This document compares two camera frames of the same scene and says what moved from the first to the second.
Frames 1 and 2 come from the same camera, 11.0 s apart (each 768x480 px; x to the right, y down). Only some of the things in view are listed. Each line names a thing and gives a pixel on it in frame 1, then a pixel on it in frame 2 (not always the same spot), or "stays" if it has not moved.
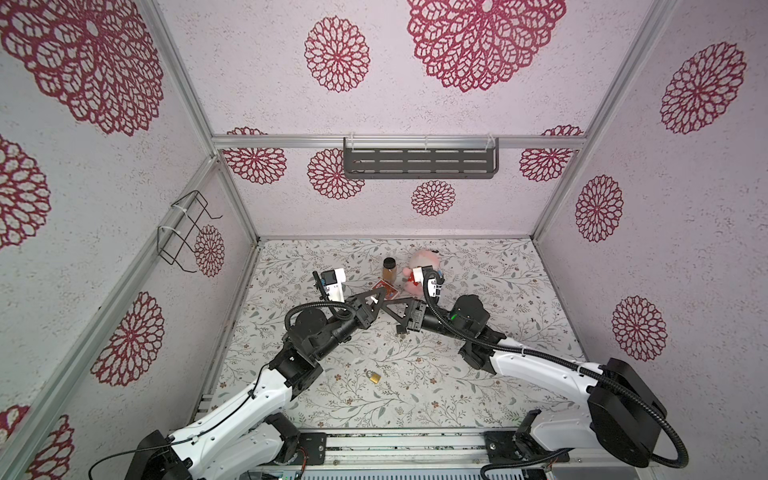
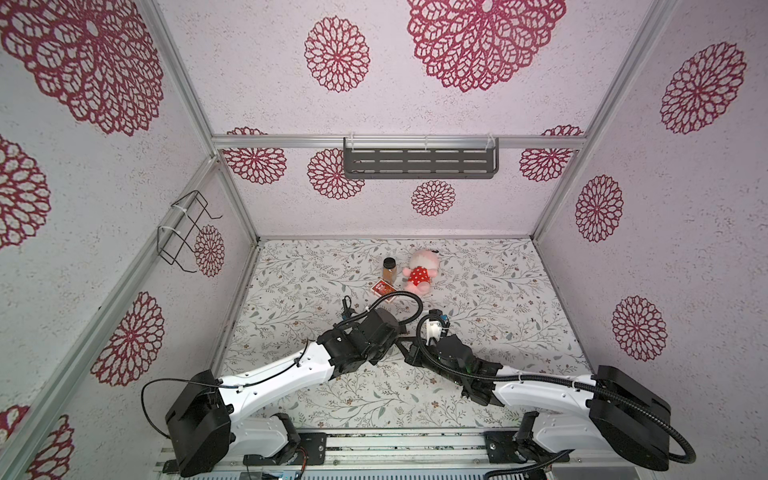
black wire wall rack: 188,215 stays
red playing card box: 390,291 stays
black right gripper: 417,317 → 414,355
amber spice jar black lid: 389,270 stays
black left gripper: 363,309 → 390,345
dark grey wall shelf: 421,162 stays
